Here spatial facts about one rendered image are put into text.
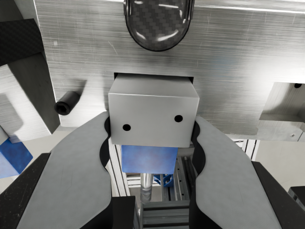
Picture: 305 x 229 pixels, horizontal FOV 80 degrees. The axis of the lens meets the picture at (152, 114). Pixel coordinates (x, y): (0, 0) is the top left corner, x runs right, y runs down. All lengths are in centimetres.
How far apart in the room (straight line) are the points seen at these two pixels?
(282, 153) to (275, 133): 135
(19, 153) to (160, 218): 39
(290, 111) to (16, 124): 26
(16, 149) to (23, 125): 4
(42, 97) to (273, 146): 150
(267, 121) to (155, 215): 43
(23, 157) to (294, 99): 28
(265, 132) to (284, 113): 10
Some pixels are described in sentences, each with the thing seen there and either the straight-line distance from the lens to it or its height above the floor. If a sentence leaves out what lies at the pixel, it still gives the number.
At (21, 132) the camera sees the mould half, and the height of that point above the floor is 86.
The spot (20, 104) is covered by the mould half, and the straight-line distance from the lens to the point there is 21.
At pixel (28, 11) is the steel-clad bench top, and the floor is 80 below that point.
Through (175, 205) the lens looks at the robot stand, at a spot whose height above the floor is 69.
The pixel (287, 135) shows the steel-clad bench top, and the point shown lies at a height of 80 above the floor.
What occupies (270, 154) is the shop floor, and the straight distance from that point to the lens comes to 161.
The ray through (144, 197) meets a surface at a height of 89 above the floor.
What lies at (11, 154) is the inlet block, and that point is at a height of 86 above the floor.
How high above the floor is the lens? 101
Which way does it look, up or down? 60 degrees down
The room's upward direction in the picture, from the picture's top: 179 degrees clockwise
